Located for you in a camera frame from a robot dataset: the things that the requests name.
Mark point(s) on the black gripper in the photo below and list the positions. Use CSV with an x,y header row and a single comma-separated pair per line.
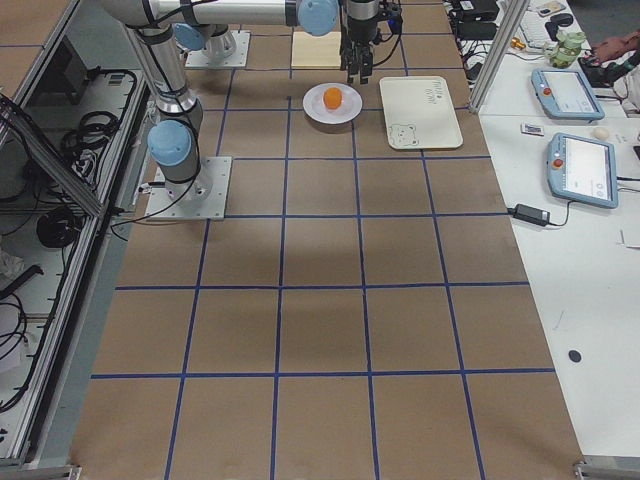
x,y
358,31

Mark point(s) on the orange fruit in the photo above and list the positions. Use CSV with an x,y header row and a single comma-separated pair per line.
x,y
332,98

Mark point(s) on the white round plate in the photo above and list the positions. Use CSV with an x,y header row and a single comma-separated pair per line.
x,y
315,109

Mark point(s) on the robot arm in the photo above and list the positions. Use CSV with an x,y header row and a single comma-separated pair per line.
x,y
150,23
173,141

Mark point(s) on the cream bear tray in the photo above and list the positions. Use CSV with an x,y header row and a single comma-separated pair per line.
x,y
419,113

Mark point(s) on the bamboo cutting board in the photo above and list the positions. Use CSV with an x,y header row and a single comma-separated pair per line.
x,y
315,52

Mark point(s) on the white keyboard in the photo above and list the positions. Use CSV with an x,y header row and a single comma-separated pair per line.
x,y
532,28

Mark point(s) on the small white card box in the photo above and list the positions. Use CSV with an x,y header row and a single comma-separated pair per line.
x,y
531,129

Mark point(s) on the green plush toy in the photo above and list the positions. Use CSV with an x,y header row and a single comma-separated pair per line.
x,y
565,50

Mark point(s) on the far blue teach pendant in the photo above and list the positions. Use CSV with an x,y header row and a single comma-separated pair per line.
x,y
566,95

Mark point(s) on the blue teach pendant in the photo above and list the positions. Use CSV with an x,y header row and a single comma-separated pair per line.
x,y
582,170
566,95

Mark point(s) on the black power adapter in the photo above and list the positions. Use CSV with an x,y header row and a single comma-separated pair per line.
x,y
529,214

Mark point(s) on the near blue teach pendant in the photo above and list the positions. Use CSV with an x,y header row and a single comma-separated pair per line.
x,y
582,170

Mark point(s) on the beige round ball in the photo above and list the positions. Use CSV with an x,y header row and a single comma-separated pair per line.
x,y
601,133

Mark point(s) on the black round cap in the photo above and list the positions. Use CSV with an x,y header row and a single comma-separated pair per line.
x,y
575,356

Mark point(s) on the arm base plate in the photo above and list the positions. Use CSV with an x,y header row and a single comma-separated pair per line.
x,y
204,199
228,50

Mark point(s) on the aluminium frame post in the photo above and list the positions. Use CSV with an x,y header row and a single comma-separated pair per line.
x,y
510,21

